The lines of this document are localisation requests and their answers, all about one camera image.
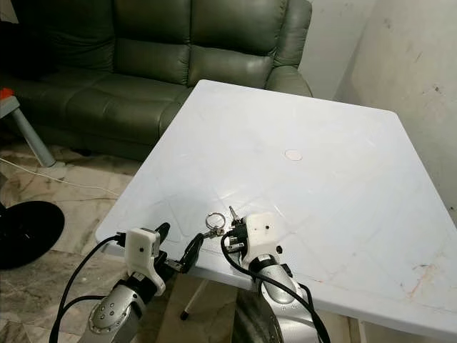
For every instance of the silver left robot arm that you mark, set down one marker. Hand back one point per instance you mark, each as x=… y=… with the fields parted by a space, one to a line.
x=114 y=314

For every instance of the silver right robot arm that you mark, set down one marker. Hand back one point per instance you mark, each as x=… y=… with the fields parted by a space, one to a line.
x=285 y=300

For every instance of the white table leg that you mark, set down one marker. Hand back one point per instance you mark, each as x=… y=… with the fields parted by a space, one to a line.
x=196 y=299

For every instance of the white plastic table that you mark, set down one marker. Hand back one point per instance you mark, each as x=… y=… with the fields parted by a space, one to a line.
x=314 y=186

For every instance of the black round stand base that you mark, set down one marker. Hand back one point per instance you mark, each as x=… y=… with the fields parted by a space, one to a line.
x=28 y=236

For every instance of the dark green leather sofa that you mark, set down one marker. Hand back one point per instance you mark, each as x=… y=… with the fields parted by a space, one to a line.
x=150 y=71

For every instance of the grey side table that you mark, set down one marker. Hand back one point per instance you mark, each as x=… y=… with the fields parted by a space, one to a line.
x=32 y=132

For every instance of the orange object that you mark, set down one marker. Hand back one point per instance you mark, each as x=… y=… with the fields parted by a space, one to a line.
x=6 y=93

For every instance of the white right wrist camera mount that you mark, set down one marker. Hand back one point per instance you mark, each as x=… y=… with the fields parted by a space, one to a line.
x=263 y=233

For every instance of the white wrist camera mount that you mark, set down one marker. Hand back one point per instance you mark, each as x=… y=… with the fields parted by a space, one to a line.
x=263 y=233
x=143 y=249

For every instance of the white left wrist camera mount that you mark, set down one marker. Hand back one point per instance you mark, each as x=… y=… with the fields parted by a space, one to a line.
x=143 y=249

